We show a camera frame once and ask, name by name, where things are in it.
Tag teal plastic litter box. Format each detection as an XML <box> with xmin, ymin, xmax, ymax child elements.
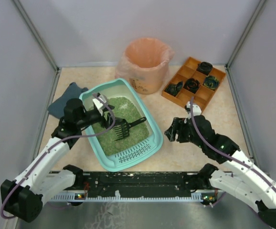
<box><xmin>79</xmin><ymin>79</ymin><xmax>163</xmax><ymax>172</ymax></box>

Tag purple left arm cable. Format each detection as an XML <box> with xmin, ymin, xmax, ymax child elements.
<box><xmin>0</xmin><ymin>96</ymin><xmax>116</xmax><ymax>219</ymax></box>

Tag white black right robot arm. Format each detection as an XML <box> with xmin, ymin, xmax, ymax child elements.
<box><xmin>164</xmin><ymin>115</ymin><xmax>276</xmax><ymax>229</ymax></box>

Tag orange bin with plastic liner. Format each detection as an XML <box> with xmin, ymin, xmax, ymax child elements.
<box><xmin>115</xmin><ymin>37</ymin><xmax>174</xmax><ymax>94</ymax></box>

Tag black slotted litter scoop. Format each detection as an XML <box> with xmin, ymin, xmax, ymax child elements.
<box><xmin>113</xmin><ymin>117</ymin><xmax>147</xmax><ymax>141</ymax></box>

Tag orange wooden compartment tray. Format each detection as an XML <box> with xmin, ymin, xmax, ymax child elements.
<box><xmin>161</xmin><ymin>57</ymin><xmax>226</xmax><ymax>111</ymax></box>

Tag green cat litter pellets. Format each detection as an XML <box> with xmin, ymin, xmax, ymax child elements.
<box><xmin>97</xmin><ymin>97</ymin><xmax>149</xmax><ymax>156</ymax></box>

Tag folded dark grey cloth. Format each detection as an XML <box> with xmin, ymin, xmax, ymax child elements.
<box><xmin>47</xmin><ymin>82</ymin><xmax>88</xmax><ymax>119</ymax></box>

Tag blue yellow rolled sock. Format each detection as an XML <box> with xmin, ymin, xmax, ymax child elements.
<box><xmin>203</xmin><ymin>75</ymin><xmax>220</xmax><ymax>91</ymax></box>

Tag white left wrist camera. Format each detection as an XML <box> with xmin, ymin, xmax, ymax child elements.
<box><xmin>92</xmin><ymin>93</ymin><xmax>108</xmax><ymax>116</ymax></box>

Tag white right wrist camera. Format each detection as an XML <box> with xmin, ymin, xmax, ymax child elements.
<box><xmin>185</xmin><ymin>101</ymin><xmax>202</xmax><ymax>119</ymax></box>

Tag black orange rolled sock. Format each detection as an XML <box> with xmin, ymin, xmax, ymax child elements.
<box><xmin>183</xmin><ymin>78</ymin><xmax>200</xmax><ymax>94</ymax></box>

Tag white slotted cable duct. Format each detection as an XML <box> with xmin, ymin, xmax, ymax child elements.
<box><xmin>47</xmin><ymin>190</ymin><xmax>221</xmax><ymax>202</ymax></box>

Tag aluminium frame rail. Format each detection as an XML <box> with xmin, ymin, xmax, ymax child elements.
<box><xmin>47</xmin><ymin>172</ymin><xmax>272</xmax><ymax>191</ymax></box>

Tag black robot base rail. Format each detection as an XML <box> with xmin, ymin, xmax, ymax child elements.
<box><xmin>66</xmin><ymin>172</ymin><xmax>219</xmax><ymax>207</ymax></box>

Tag dark green rolled sock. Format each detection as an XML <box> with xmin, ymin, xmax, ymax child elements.
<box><xmin>164</xmin><ymin>81</ymin><xmax>183</xmax><ymax>97</ymax></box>

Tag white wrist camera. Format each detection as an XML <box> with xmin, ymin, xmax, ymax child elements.
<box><xmin>92</xmin><ymin>93</ymin><xmax>108</xmax><ymax>116</ymax></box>
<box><xmin>185</xmin><ymin>101</ymin><xmax>202</xmax><ymax>119</ymax></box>

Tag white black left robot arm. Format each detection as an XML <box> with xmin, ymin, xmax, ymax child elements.
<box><xmin>0</xmin><ymin>93</ymin><xmax>115</xmax><ymax>222</ymax></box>

